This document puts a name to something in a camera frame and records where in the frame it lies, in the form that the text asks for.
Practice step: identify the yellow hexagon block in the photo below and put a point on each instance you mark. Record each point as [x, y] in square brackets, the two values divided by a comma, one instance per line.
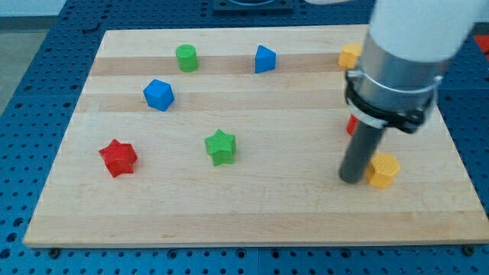
[382, 170]

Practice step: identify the red block behind arm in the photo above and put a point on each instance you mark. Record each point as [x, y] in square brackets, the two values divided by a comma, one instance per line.
[352, 125]

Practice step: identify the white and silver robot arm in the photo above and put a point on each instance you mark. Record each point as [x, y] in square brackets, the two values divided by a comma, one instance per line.
[408, 48]

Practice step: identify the green star block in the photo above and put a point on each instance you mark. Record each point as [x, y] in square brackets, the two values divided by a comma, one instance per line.
[221, 147]

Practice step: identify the light wooden board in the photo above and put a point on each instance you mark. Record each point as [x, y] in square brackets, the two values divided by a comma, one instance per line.
[283, 188]

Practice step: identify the blue triangular prism block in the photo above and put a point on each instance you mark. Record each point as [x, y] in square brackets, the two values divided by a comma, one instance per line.
[265, 59]

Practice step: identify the blue cube block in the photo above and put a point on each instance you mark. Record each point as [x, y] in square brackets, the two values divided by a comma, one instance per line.
[159, 95]

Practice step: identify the green cylinder block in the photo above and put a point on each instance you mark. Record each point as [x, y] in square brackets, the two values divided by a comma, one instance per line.
[187, 59]

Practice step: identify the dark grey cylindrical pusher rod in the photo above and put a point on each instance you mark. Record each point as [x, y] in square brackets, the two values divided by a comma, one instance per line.
[361, 148]

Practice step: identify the red star block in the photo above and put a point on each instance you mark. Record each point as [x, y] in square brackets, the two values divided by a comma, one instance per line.
[119, 158]

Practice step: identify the yellow block at back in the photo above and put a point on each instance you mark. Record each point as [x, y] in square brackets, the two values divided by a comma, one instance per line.
[349, 55]

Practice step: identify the red object at right edge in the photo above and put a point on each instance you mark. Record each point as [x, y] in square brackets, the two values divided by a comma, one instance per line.
[483, 43]

